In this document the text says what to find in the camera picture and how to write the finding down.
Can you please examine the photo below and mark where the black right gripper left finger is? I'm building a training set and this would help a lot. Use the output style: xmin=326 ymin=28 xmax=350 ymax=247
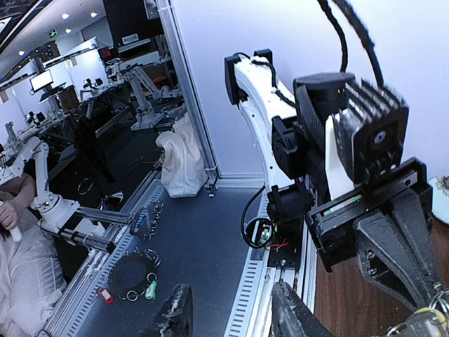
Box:
xmin=138 ymin=284 xmax=194 ymax=337

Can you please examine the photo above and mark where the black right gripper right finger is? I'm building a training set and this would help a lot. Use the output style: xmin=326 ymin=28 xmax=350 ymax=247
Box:
xmin=272 ymin=282 xmax=333 ymax=337

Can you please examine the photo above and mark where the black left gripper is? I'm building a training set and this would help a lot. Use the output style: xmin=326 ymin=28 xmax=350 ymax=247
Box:
xmin=305 ymin=157 xmax=443 ymax=310

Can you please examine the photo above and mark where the large keyring with red grip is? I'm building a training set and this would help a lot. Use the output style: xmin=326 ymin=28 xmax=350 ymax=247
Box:
xmin=386 ymin=287 xmax=448 ymax=337

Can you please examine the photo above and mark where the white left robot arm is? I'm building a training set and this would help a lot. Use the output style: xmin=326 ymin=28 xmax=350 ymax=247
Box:
xmin=224 ymin=49 xmax=448 ymax=312

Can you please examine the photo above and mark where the black keyring on floor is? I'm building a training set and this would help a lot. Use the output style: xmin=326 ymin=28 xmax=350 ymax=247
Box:
xmin=97 ymin=248 xmax=161 ymax=304

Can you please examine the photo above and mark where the light blue flower plate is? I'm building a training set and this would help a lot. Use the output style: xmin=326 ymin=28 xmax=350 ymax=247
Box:
xmin=428 ymin=176 xmax=449 ymax=225

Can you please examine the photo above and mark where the person at background desk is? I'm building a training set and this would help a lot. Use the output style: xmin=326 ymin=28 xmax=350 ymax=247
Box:
xmin=0 ymin=173 xmax=67 ymax=337

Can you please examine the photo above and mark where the white plastic bag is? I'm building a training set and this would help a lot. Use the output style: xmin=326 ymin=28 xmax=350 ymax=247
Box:
xmin=156 ymin=114 xmax=208 ymax=199

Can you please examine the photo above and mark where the metal table edge rail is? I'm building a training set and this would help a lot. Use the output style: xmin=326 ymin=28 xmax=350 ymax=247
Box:
xmin=224 ymin=196 xmax=319 ymax=337

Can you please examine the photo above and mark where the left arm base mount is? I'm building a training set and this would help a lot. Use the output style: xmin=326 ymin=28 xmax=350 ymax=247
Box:
xmin=240 ymin=188 xmax=304 ymax=271

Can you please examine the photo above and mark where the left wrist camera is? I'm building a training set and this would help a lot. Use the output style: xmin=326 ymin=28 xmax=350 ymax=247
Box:
xmin=325 ymin=80 xmax=409 ymax=200

